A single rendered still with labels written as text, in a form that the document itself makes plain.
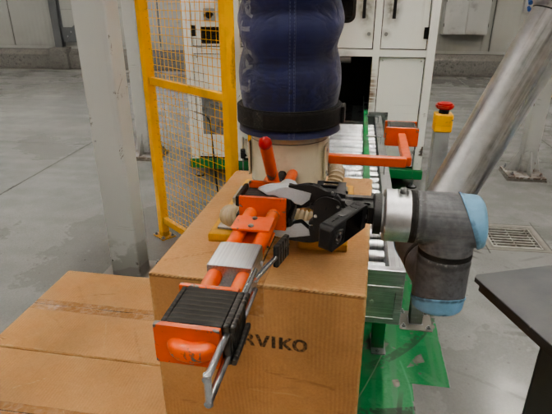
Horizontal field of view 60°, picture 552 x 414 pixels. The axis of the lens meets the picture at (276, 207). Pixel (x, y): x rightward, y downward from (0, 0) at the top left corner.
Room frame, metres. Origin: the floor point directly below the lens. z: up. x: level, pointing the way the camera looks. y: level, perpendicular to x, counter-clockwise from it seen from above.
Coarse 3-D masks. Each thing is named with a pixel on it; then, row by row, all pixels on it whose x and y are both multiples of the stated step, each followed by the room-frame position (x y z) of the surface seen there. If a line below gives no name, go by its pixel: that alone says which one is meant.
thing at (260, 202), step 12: (252, 180) 0.83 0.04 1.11; (240, 192) 0.78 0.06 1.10; (252, 192) 0.80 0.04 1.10; (240, 204) 0.76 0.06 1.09; (252, 204) 0.75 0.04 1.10; (264, 204) 0.75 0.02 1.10; (276, 204) 0.74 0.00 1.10; (288, 204) 0.75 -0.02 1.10; (264, 216) 0.75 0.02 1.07; (288, 216) 0.75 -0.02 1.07; (276, 228) 0.74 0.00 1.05
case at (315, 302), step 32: (224, 192) 1.17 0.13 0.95; (192, 224) 0.98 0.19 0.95; (192, 256) 0.83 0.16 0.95; (288, 256) 0.83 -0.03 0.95; (320, 256) 0.83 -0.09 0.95; (352, 256) 0.83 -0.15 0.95; (160, 288) 0.76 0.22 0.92; (288, 288) 0.72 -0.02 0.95; (320, 288) 0.71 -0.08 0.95; (352, 288) 0.71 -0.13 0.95; (256, 320) 0.73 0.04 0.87; (288, 320) 0.71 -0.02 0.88; (320, 320) 0.70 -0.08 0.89; (352, 320) 0.69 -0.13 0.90; (256, 352) 0.73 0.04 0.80; (288, 352) 0.71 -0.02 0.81; (320, 352) 0.70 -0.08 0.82; (352, 352) 0.69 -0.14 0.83; (192, 384) 0.75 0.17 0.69; (224, 384) 0.74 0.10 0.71; (256, 384) 0.73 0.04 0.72; (288, 384) 0.71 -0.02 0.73; (320, 384) 0.70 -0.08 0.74; (352, 384) 0.69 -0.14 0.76
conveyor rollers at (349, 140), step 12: (348, 132) 3.36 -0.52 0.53; (360, 132) 3.35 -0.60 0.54; (372, 132) 3.33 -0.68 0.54; (336, 144) 3.02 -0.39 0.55; (348, 144) 3.02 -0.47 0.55; (360, 144) 3.01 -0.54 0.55; (372, 144) 3.07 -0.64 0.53; (348, 168) 2.56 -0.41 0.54; (360, 168) 2.55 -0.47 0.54; (372, 168) 2.54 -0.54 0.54; (372, 192) 2.19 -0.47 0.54; (372, 240) 1.67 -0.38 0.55; (372, 252) 1.57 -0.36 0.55; (372, 264) 1.48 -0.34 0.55; (384, 264) 1.48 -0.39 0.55
